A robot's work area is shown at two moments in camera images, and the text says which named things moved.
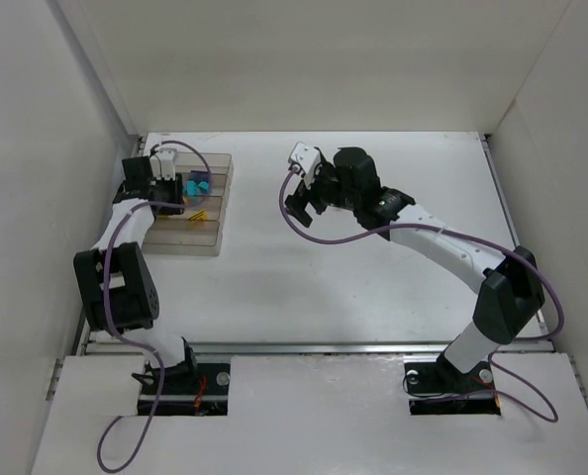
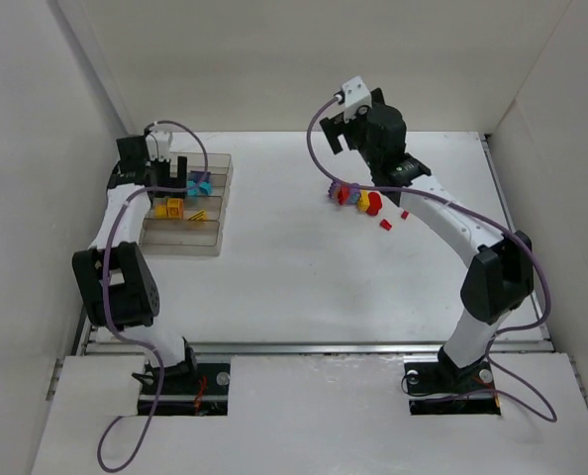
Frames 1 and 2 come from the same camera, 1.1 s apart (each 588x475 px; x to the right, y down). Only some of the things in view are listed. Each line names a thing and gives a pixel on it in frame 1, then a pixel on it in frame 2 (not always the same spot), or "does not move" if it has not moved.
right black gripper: x=306 y=199 → x=342 y=127
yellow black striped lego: x=201 y=215 does not move
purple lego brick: x=199 y=175 does not move
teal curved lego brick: x=191 y=187 does not move
